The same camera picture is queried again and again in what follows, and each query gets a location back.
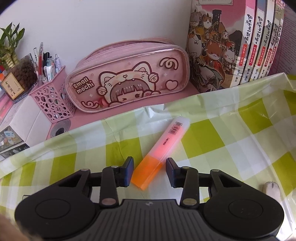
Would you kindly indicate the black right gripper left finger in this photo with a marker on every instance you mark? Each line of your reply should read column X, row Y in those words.
column 112, row 178

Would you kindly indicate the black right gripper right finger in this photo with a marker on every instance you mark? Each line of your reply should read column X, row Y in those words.
column 188, row 179

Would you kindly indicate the orange highlighter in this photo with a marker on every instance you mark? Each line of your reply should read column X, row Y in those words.
column 148, row 168

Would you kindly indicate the white eraser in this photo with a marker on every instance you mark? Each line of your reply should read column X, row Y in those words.
column 272, row 189

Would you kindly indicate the white drawer organizer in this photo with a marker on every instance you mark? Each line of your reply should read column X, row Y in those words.
column 24, row 126

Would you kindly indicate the pink perforated pen holder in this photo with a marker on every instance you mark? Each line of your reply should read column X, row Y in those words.
column 52, row 98

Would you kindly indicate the pink cat pencil case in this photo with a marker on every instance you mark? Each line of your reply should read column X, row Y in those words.
column 127, row 71

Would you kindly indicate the blue spine book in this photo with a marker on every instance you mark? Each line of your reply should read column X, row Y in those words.
column 258, row 22

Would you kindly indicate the yellow spine book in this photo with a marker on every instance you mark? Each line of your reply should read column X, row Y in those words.
column 267, row 26

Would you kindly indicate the glass planter with label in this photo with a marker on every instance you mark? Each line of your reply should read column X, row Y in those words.
column 20, row 77

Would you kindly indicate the pink cat book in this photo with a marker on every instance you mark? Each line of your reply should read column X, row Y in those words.
column 218, row 42

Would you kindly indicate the lucky bamboo plant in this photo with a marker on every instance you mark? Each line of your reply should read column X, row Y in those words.
column 10, row 38

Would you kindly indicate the pink spine book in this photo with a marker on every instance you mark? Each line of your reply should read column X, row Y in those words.
column 272, row 43

